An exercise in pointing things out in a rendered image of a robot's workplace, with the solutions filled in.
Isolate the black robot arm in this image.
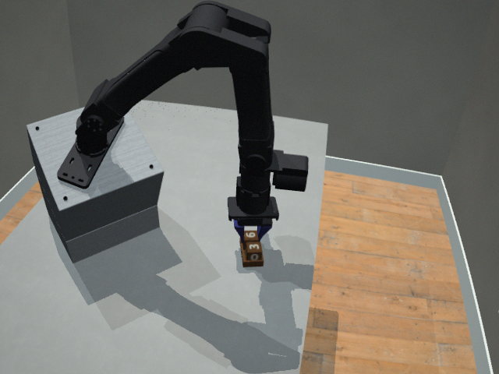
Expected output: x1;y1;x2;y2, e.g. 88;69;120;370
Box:
57;1;309;206

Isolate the brown wooden number cube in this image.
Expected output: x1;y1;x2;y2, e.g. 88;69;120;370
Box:
246;242;262;260
242;231;259;250

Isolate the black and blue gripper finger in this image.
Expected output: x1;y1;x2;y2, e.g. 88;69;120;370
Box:
234;220;244;243
257;226;272;242

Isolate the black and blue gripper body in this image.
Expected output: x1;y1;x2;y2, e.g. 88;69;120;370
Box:
228;184;279;226

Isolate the brown wooden tray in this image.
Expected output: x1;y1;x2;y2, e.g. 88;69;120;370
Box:
239;239;264;267

